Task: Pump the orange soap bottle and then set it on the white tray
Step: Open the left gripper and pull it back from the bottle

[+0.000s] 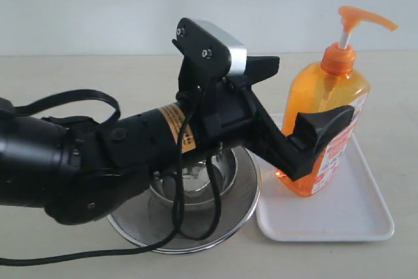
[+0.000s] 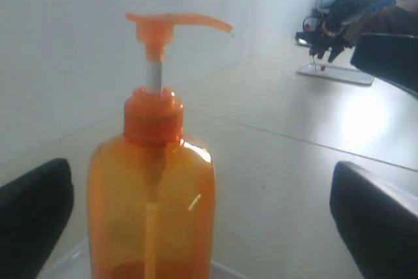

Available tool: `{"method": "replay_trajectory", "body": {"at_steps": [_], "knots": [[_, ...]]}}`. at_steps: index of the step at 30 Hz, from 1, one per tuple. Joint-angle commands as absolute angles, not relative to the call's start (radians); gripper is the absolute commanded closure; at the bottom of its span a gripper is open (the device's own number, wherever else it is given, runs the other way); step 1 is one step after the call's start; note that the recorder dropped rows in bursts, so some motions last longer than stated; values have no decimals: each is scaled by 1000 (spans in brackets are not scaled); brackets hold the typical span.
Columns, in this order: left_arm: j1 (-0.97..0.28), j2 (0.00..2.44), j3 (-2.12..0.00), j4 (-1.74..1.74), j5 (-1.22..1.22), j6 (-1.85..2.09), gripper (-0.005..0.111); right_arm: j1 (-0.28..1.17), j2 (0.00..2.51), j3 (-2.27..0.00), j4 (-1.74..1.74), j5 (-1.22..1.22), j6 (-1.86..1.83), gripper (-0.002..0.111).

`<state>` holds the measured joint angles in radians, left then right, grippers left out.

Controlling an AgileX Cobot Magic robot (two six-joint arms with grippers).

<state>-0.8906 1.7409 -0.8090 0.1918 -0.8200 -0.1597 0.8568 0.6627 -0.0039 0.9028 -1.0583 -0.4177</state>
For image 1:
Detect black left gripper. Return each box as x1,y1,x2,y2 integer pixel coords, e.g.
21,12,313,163
176,56,354,180

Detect orange soap pump bottle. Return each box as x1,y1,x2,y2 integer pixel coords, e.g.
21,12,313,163
276,5,398,197

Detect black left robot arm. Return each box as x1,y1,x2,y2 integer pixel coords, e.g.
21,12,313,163
1,56,354,225

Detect small stainless steel bowl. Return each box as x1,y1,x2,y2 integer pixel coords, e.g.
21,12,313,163
150,150,237,212

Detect large steel mesh strainer basin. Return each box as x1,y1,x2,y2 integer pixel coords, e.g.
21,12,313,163
108,147,261,254

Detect white rectangular plastic tray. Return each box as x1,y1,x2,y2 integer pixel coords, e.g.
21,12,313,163
246,113,395,243

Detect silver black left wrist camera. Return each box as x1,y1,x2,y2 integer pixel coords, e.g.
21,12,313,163
172,17,248,92

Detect black left camera cable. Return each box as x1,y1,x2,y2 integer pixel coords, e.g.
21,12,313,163
0,88,226,269

